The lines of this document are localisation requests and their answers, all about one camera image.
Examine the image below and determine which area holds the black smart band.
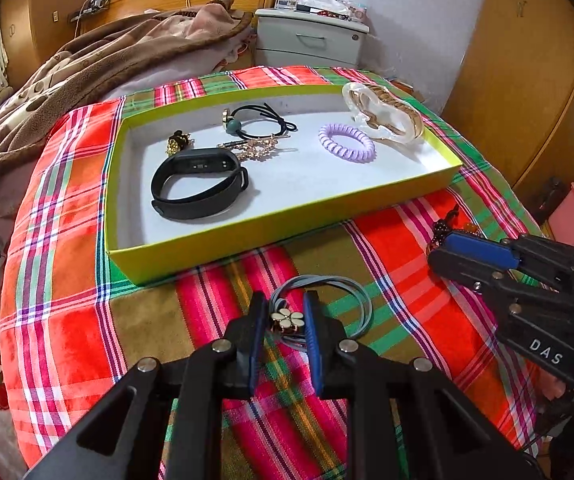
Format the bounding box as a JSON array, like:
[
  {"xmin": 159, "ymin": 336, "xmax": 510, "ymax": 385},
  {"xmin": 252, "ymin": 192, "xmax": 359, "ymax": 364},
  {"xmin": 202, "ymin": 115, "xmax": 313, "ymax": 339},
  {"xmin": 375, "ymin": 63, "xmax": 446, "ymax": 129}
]
[{"xmin": 151, "ymin": 149, "xmax": 250, "ymax": 221}]

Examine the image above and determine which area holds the brown spotted blanket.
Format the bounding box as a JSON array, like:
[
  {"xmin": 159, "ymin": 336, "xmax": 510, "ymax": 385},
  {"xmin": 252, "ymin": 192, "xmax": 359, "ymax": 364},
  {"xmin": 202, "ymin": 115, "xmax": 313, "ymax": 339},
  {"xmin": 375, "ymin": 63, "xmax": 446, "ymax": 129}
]
[{"xmin": 0, "ymin": 0, "xmax": 255, "ymax": 286}]

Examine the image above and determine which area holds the gold black flower hair clip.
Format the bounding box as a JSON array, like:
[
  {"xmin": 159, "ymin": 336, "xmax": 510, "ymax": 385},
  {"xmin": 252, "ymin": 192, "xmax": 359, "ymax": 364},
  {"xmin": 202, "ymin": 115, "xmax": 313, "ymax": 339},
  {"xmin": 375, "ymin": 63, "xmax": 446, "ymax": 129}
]
[{"xmin": 167, "ymin": 130, "xmax": 198, "ymax": 157}]

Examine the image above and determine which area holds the black hair tie teal bead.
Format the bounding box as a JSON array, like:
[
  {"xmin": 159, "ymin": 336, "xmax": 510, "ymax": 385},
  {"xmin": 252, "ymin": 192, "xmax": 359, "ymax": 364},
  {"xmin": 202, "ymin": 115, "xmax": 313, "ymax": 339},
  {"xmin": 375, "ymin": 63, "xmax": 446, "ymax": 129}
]
[{"xmin": 222, "ymin": 102, "xmax": 298, "ymax": 143}]

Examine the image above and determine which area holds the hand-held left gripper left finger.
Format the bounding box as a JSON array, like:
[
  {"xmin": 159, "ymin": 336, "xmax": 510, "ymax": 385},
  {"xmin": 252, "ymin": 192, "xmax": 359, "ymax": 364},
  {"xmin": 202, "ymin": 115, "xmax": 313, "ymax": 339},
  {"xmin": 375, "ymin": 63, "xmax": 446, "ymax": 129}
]
[{"xmin": 22, "ymin": 290, "xmax": 270, "ymax": 480}]

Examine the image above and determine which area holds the purple spiral hair tie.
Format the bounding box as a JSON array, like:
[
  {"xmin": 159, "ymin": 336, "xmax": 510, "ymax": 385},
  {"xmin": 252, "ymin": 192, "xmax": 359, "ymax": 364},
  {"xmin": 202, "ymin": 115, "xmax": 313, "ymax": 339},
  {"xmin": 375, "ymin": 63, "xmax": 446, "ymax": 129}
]
[{"xmin": 318, "ymin": 122, "xmax": 376, "ymax": 160}]

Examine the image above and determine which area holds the grey hair tie white flower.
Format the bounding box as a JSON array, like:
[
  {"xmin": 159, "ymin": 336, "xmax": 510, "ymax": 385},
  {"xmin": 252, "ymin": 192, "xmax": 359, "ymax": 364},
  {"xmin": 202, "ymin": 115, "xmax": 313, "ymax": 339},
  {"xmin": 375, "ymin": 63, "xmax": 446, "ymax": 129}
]
[{"xmin": 267, "ymin": 275, "xmax": 370, "ymax": 353}]

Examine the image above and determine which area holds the dark beaded bracelet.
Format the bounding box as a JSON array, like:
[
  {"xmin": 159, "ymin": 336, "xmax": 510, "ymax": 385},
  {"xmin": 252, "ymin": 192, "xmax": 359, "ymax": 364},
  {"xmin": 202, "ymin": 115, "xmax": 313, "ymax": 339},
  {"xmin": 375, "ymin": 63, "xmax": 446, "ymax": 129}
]
[{"xmin": 427, "ymin": 207, "xmax": 480, "ymax": 251}]

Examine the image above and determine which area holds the white nightstand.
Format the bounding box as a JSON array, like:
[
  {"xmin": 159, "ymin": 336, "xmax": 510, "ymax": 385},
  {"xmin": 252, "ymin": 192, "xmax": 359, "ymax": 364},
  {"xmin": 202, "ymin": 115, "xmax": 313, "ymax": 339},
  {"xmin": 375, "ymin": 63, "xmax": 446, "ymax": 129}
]
[{"xmin": 254, "ymin": 7, "xmax": 370, "ymax": 68}]

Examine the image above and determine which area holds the pink plastic object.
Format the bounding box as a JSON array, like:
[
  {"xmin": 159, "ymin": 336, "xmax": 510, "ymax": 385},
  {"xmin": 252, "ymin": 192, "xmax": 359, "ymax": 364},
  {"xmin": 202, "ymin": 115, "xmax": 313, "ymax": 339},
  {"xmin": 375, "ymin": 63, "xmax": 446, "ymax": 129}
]
[{"xmin": 549, "ymin": 182, "xmax": 574, "ymax": 246}]

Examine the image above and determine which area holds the gold rhinestone hair clip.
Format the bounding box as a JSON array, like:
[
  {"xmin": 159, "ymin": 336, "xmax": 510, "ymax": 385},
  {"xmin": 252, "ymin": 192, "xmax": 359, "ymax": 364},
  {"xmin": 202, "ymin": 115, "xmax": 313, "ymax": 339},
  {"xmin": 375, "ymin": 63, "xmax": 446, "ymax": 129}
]
[{"xmin": 217, "ymin": 132, "xmax": 298, "ymax": 163}]

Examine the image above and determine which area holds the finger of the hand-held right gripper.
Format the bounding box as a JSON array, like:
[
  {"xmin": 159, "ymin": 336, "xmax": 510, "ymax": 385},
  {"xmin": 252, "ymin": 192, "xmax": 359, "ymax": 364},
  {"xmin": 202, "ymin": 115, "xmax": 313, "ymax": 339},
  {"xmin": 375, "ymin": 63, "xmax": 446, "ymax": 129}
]
[
  {"xmin": 427, "ymin": 249, "xmax": 574, "ymax": 317},
  {"xmin": 439, "ymin": 231, "xmax": 574, "ymax": 292}
]

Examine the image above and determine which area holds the yellow-green cardboard box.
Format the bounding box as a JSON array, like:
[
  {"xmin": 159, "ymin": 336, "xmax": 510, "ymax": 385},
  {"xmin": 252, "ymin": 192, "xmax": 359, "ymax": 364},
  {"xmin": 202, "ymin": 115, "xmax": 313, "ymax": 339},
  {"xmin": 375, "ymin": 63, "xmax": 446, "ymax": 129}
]
[{"xmin": 104, "ymin": 82, "xmax": 465, "ymax": 286}]

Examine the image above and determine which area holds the wooden wardrobe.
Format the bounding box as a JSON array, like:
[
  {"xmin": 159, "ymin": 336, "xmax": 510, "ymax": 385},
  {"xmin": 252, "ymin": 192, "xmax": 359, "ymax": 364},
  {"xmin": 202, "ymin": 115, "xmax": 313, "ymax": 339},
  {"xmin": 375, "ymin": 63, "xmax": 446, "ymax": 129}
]
[
  {"xmin": 442, "ymin": 0, "xmax": 574, "ymax": 201},
  {"xmin": 0, "ymin": 0, "xmax": 90, "ymax": 88}
]

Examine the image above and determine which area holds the beige gold hair claw clip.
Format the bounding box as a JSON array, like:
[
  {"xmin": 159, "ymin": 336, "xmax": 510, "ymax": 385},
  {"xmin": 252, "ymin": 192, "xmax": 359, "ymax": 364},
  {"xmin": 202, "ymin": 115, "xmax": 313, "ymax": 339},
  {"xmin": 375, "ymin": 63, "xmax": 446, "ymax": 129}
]
[{"xmin": 342, "ymin": 81, "xmax": 425, "ymax": 145}]

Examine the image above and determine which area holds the red green plaid cloth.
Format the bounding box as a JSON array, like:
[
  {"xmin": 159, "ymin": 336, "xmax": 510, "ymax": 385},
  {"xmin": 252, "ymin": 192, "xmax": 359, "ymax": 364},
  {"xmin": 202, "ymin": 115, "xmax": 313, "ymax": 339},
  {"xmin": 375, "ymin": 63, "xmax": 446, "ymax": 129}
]
[{"xmin": 0, "ymin": 65, "xmax": 550, "ymax": 480}]

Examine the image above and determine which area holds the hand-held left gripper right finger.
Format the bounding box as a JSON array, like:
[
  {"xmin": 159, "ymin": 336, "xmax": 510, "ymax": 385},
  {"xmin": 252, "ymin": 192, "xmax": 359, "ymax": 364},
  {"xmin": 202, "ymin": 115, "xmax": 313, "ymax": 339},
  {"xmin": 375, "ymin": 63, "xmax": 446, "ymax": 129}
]
[{"xmin": 303, "ymin": 290, "xmax": 542, "ymax": 480}]

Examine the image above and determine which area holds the power strip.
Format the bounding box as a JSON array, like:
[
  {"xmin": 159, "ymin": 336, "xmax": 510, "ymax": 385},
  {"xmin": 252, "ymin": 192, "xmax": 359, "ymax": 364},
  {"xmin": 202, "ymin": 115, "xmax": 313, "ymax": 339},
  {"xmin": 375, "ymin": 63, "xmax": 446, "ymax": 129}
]
[{"xmin": 69, "ymin": 0, "xmax": 112, "ymax": 18}]

